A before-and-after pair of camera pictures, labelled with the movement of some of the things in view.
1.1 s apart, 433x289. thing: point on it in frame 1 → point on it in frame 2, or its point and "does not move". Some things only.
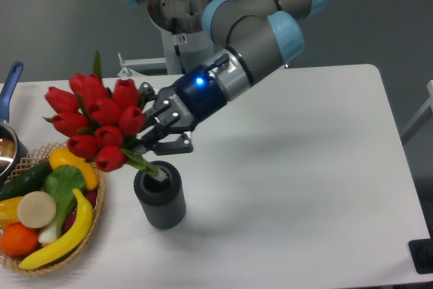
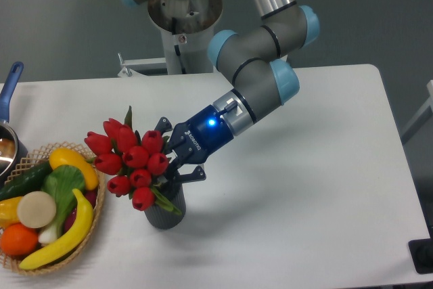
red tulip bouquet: (96, 120) → (136, 162)
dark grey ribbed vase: (161, 195) does not move
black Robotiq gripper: (195, 96) → (195, 141)
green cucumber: (28, 181) does not move
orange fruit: (18, 239) does not move
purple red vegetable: (91, 196) does not move
